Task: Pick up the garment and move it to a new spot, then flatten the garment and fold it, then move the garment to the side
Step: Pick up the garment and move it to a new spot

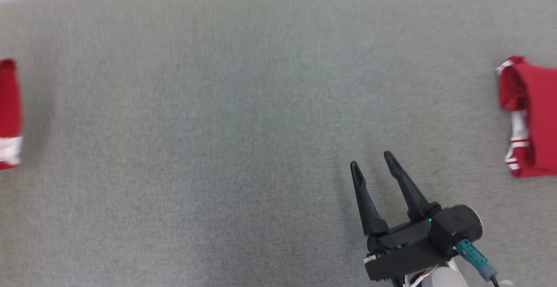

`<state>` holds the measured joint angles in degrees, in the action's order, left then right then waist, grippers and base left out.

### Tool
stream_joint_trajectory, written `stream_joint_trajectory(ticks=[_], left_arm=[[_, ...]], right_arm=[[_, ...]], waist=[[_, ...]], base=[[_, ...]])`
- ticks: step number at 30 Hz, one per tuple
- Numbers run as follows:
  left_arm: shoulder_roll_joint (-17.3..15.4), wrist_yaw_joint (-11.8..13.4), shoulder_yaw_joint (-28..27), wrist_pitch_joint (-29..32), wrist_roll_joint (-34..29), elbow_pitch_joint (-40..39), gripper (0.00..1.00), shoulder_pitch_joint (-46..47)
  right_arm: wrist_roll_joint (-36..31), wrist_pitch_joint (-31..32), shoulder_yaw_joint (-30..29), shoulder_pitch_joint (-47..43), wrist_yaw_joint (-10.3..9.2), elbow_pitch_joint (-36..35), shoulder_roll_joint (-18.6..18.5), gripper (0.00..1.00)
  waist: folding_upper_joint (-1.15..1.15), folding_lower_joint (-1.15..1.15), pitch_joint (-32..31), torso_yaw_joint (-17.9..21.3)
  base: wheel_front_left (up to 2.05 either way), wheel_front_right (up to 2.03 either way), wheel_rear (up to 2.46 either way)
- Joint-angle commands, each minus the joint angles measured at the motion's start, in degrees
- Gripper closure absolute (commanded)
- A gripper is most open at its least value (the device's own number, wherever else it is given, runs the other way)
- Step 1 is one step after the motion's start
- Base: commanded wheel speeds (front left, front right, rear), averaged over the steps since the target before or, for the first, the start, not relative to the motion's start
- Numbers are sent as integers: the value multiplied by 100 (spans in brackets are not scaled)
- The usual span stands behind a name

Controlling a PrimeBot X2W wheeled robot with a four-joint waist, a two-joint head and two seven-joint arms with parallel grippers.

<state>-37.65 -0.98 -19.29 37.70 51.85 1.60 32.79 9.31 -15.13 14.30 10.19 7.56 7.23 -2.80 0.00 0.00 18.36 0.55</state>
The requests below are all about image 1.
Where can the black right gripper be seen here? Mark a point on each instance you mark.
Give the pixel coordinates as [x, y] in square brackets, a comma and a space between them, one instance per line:
[404, 252]

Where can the red white basketball jersey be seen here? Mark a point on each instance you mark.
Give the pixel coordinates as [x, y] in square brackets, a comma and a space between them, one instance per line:
[539, 117]
[8, 99]

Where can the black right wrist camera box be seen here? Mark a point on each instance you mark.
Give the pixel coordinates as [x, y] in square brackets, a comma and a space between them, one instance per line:
[457, 226]

